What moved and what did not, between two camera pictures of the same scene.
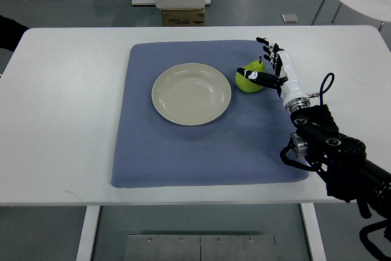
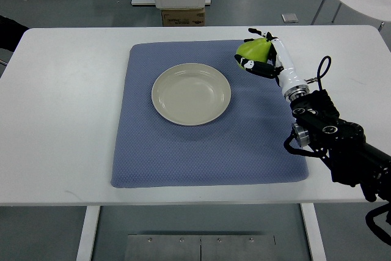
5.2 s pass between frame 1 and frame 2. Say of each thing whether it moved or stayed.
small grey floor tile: stayed
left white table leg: stayed
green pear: moved
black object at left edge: stayed
